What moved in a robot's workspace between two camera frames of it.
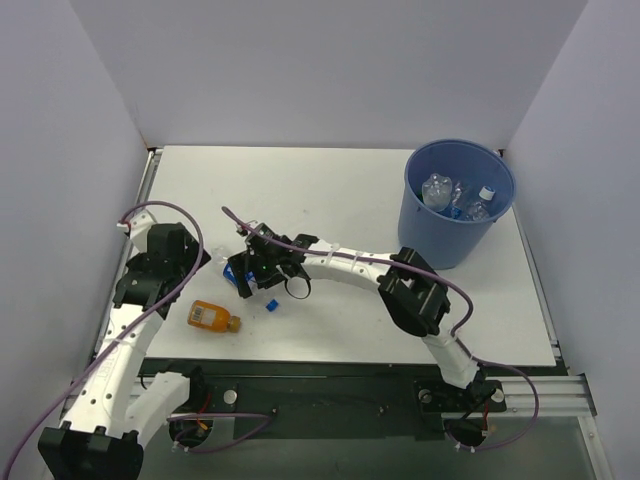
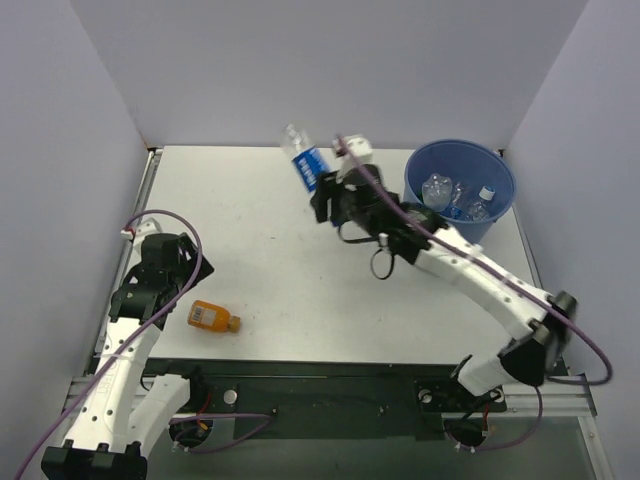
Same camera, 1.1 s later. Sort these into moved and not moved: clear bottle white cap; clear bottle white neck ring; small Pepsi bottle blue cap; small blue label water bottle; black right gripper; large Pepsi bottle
Moved: black right gripper; small Pepsi bottle blue cap
Not moved: clear bottle white cap; large Pepsi bottle; small blue label water bottle; clear bottle white neck ring
